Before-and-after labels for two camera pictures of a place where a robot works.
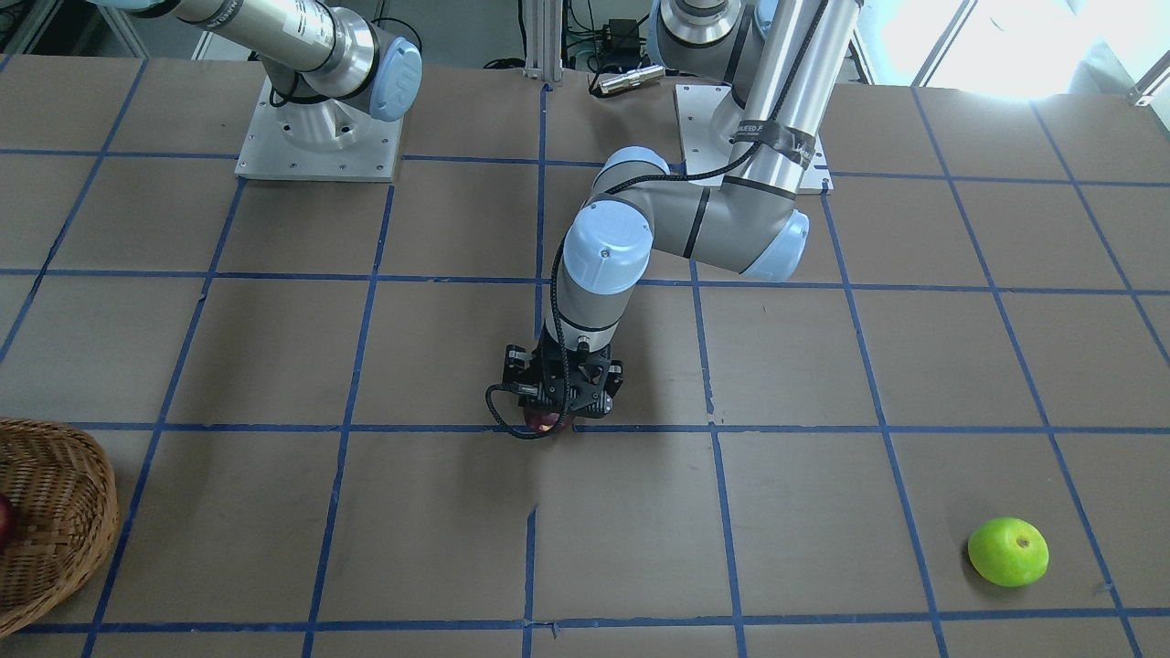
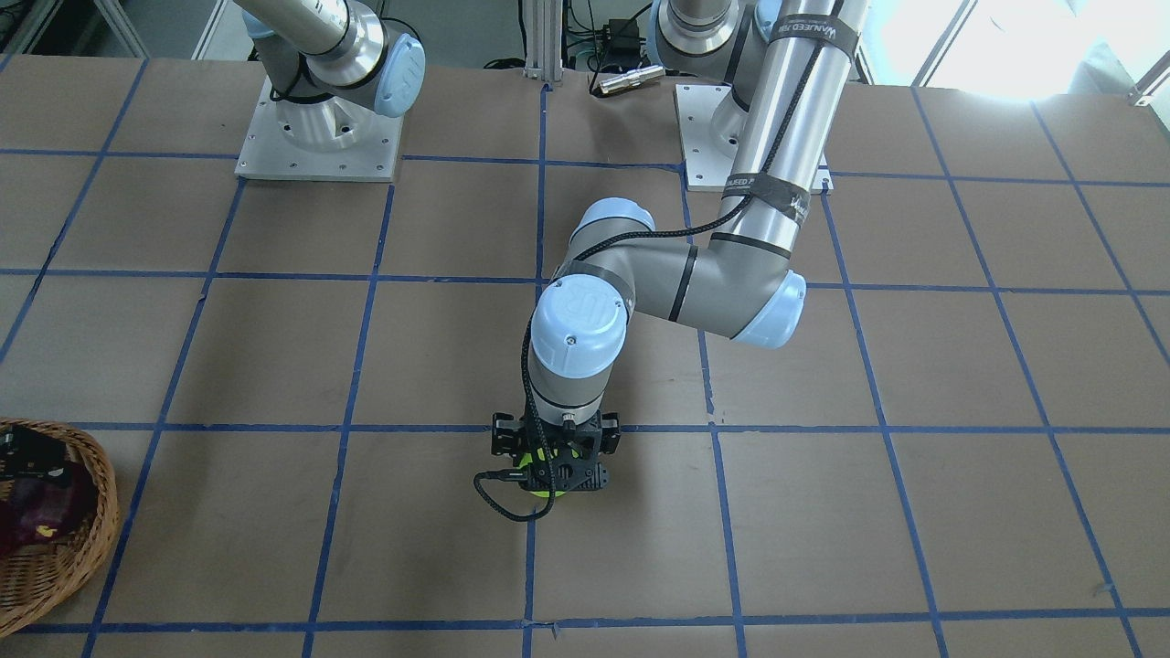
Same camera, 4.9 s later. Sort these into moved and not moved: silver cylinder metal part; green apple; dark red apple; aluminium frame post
Moved: green apple; dark red apple
Not moved: aluminium frame post; silver cylinder metal part
